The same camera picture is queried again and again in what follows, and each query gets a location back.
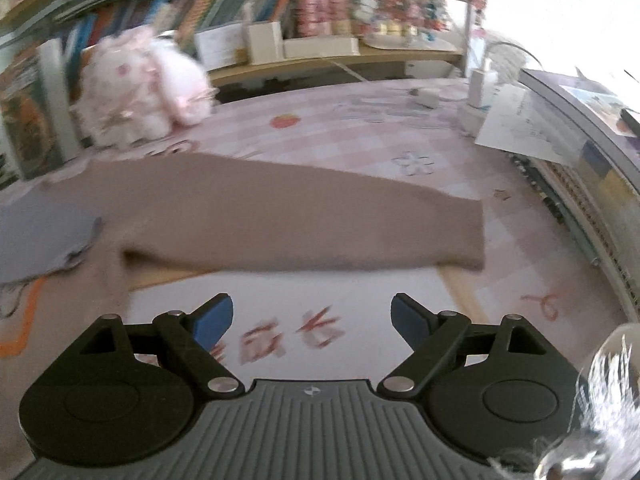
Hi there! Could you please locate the purple and brown sweater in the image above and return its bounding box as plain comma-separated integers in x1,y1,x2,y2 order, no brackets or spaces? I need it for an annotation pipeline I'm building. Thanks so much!
1,153,485,310

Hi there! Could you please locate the pink checkered cartoon desk mat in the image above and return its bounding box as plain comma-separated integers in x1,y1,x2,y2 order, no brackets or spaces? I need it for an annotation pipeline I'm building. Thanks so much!
0,77,632,380

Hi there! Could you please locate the white pen holder box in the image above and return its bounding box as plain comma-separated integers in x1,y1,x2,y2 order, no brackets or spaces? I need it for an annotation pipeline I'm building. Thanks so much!
245,21,284,65

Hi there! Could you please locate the stack of books at right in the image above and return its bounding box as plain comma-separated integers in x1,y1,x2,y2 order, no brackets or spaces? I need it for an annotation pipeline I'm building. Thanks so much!
518,68,639,322

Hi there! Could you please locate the pink white plush bunny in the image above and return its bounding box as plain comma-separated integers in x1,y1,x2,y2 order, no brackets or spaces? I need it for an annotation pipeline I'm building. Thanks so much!
72,25,218,148

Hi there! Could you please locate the fluffy white sleeve trim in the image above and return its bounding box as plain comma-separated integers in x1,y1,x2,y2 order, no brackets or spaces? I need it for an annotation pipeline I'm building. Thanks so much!
488,323,639,479

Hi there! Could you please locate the row of books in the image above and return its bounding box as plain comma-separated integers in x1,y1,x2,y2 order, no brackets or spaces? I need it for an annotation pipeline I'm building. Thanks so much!
0,0,452,181

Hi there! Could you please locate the white paper sheet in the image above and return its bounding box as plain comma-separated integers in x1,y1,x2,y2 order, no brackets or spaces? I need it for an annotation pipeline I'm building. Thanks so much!
475,84,586,167

